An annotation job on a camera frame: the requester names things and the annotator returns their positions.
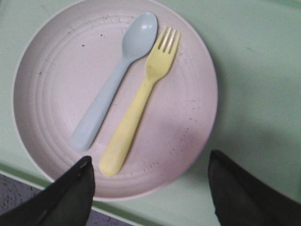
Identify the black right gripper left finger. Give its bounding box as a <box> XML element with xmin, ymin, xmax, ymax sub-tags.
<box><xmin>0</xmin><ymin>156</ymin><xmax>95</xmax><ymax>226</ymax></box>

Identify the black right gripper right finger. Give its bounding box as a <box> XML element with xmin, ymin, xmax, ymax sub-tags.
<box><xmin>208</xmin><ymin>150</ymin><xmax>301</xmax><ymax>226</ymax></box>

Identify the pale pink round plate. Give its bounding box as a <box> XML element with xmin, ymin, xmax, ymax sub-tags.
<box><xmin>13</xmin><ymin>0</ymin><xmax>218</xmax><ymax>201</ymax></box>

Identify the yellow plastic fork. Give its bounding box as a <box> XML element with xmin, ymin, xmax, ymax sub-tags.
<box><xmin>99</xmin><ymin>27</ymin><xmax>181</xmax><ymax>176</ymax></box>

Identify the light green plastic tray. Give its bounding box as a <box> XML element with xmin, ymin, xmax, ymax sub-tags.
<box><xmin>0</xmin><ymin>0</ymin><xmax>301</xmax><ymax>226</ymax></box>

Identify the light blue plastic spoon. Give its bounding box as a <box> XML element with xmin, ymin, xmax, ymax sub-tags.
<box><xmin>70</xmin><ymin>12</ymin><xmax>158</xmax><ymax>152</ymax></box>

